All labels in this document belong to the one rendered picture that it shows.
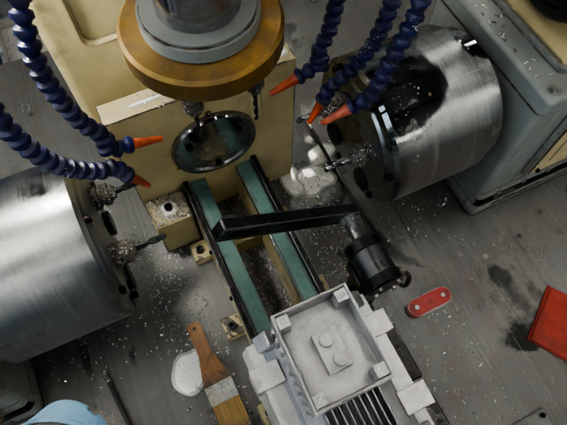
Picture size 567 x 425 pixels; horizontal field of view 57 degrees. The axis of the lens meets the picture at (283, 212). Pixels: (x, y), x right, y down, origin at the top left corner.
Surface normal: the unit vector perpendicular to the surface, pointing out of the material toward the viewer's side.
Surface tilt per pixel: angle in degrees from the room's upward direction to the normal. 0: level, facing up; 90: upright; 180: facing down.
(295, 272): 0
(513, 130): 90
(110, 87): 90
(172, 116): 90
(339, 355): 0
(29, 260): 28
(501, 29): 0
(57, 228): 17
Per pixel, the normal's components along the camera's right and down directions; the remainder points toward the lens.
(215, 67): 0.01, -0.44
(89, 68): 0.43, 0.82
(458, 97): 0.23, 0.07
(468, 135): 0.37, 0.47
